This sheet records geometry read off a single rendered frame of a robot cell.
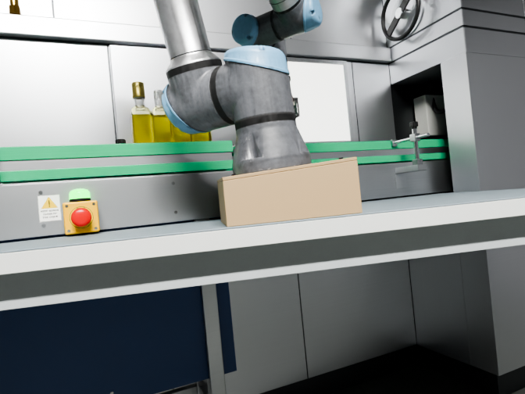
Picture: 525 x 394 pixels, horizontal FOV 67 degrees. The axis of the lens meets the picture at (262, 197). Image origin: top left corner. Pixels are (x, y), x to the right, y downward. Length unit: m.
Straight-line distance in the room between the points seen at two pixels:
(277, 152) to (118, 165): 0.49
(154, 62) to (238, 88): 0.70
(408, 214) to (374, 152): 0.79
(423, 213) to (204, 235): 0.38
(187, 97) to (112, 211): 0.37
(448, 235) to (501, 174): 0.87
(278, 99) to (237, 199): 0.20
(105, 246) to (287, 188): 0.30
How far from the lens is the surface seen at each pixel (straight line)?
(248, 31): 1.04
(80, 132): 1.35
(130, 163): 1.06
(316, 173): 0.68
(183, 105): 0.81
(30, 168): 1.06
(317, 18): 1.01
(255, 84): 0.72
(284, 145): 0.70
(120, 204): 1.02
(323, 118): 1.59
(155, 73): 1.39
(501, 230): 0.89
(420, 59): 1.78
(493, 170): 1.64
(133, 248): 0.66
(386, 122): 1.82
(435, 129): 1.91
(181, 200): 1.05
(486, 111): 1.65
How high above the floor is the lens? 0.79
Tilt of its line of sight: 1 degrees up
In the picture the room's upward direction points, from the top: 6 degrees counter-clockwise
